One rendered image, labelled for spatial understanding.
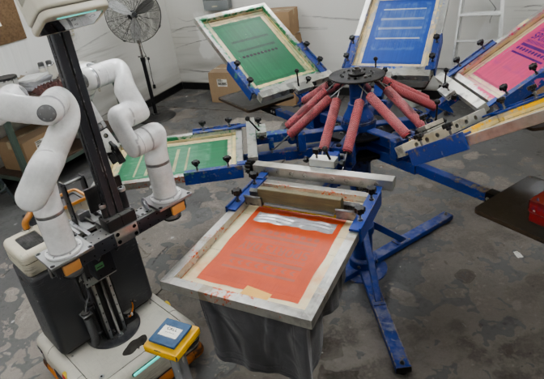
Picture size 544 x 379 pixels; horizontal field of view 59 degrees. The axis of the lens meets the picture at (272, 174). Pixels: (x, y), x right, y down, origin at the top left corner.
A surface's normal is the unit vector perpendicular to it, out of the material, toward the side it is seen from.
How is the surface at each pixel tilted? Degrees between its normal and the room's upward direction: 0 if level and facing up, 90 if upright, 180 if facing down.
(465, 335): 0
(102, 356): 0
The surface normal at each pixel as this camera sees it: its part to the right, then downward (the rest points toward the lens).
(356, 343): -0.11, -0.88
